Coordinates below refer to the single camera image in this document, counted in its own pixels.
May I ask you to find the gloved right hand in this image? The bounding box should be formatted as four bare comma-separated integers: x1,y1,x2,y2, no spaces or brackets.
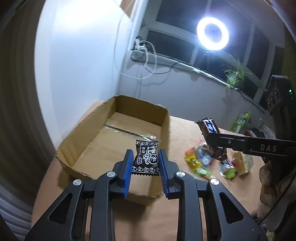
259,161,281,207

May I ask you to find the green snack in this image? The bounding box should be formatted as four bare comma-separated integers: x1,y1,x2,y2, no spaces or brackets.
195,168,212,179

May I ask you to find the red dates clear bag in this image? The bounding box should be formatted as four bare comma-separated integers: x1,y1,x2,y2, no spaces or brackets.
185,139,209,155

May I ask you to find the white ring light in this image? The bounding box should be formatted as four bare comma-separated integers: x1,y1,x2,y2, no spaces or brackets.
197,17,229,51

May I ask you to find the green jelly cup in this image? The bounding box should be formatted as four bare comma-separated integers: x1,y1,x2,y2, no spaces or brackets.
220,164,236,179

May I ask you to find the black cable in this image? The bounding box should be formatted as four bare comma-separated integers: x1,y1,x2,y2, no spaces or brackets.
144,49,181,75

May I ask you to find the packaged sliced bread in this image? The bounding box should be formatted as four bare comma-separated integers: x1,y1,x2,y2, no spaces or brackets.
232,151,253,175

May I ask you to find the green drink carton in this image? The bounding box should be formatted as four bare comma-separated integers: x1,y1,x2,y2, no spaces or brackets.
230,111,251,133

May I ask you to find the grey window sill cloth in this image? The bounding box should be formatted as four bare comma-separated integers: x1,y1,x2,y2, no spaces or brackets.
130,50,265,113

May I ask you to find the black light tripod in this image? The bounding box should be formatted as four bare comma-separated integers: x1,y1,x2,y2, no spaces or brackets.
201,49,211,73

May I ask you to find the white power strip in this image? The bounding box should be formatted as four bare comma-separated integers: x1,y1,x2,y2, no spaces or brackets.
133,36,147,51

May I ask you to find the green potted plant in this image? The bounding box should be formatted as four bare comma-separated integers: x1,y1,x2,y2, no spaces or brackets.
222,58,252,89

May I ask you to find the brown cardboard box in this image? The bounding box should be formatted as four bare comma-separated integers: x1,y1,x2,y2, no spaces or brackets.
55,94,171,205

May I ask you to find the teal white snack packet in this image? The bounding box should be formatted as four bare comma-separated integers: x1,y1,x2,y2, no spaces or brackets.
198,150,212,167

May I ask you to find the brown snickers bar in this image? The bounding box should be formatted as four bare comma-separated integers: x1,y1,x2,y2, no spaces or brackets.
196,118,228,162

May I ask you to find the black white candy packet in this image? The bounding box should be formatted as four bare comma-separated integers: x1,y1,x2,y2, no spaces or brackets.
132,140,159,176

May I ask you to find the yellow snack packet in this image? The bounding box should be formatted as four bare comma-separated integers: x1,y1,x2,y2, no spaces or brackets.
185,153,202,172

